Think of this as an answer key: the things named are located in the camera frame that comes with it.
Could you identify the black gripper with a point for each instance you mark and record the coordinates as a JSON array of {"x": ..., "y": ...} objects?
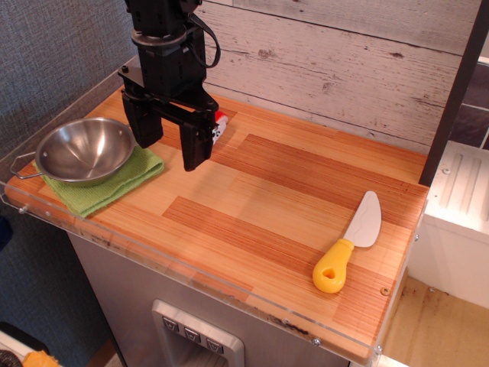
[{"x": 168, "y": 84}]

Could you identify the red and white toy sushi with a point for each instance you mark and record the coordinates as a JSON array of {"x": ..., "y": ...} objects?
[{"x": 221, "y": 121}]

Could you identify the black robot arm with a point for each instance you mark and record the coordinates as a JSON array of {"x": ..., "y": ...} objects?
[{"x": 164, "y": 17}]

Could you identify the green folded cloth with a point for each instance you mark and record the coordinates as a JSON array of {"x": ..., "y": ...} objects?
[{"x": 142, "y": 165}]

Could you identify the grey toy fridge cabinet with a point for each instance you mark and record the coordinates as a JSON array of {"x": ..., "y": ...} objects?
[{"x": 126, "y": 289}]

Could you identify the silver dispenser button panel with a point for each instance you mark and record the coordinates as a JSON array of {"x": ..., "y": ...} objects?
[{"x": 186, "y": 340}]

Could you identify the orange object at corner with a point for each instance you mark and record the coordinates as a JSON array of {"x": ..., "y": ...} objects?
[{"x": 39, "y": 359}]

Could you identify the white toy sink counter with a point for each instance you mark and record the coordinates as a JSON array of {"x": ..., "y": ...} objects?
[{"x": 450, "y": 251}]

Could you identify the steel bowl with handles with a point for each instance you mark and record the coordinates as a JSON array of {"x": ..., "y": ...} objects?
[{"x": 84, "y": 152}]

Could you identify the clear acrylic guard rail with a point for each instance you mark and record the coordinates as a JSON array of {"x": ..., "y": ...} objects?
[{"x": 254, "y": 243}]

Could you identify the yellow handled toy knife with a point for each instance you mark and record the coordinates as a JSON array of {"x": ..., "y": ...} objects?
[{"x": 330, "y": 272}]

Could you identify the dark right shelf post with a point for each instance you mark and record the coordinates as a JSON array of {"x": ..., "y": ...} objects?
[{"x": 461, "y": 83}]

